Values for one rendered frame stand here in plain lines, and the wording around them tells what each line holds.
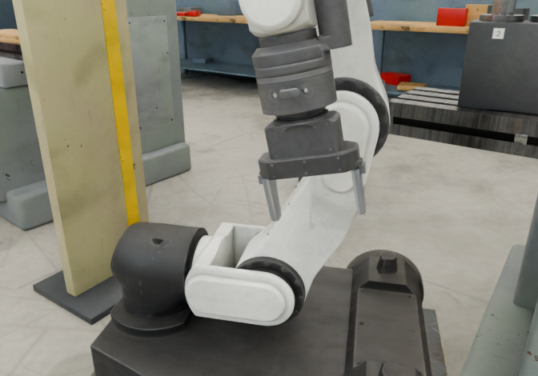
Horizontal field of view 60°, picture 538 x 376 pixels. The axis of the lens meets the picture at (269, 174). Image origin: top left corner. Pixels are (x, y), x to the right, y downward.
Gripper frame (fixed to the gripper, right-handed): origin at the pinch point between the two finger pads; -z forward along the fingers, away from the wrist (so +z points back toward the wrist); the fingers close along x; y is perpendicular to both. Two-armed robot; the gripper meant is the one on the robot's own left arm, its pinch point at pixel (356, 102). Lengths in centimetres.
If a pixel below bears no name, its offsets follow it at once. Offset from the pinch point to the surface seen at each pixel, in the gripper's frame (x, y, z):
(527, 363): 21, -32, -44
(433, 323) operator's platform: 7, 1, -62
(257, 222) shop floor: -74, 124, -84
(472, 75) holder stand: 25.4, 9.6, -2.0
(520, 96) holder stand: 33.9, 6.6, -8.2
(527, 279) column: 40, 41, -81
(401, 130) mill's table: 8.3, 11.3, -11.9
